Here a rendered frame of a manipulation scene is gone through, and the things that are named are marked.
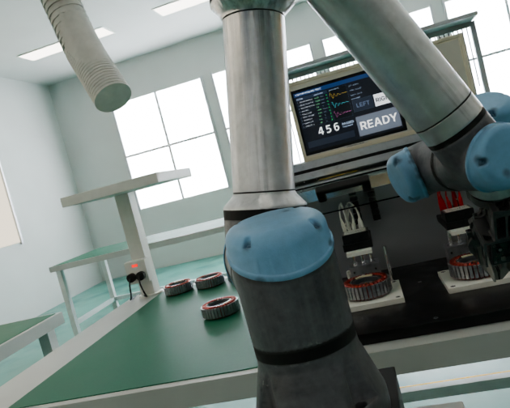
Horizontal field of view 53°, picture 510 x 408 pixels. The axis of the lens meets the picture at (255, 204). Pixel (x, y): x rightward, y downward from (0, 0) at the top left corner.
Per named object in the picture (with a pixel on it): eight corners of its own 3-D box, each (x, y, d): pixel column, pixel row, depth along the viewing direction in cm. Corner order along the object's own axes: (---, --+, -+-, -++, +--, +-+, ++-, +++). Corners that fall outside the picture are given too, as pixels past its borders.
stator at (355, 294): (397, 295, 113) (393, 278, 112) (346, 306, 114) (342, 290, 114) (388, 282, 124) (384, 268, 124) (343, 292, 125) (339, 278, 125)
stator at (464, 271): (510, 274, 107) (507, 257, 107) (455, 284, 109) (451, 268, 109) (496, 261, 118) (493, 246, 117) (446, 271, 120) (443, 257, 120)
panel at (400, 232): (539, 237, 133) (514, 125, 131) (295, 287, 148) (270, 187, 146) (537, 236, 134) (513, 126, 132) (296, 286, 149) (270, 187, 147)
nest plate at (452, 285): (524, 280, 105) (523, 274, 105) (449, 294, 108) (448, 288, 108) (503, 263, 119) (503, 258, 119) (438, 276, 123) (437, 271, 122)
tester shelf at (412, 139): (538, 122, 117) (534, 103, 116) (257, 193, 132) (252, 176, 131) (490, 128, 160) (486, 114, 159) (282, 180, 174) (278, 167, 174)
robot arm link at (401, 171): (408, 153, 65) (481, 116, 66) (376, 158, 76) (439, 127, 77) (432, 208, 65) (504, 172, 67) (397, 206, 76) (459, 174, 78)
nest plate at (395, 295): (405, 302, 110) (404, 296, 110) (337, 315, 113) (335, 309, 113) (399, 283, 125) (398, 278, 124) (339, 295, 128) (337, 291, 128)
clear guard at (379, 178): (408, 194, 99) (401, 165, 99) (290, 222, 105) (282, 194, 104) (396, 182, 131) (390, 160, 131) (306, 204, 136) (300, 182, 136)
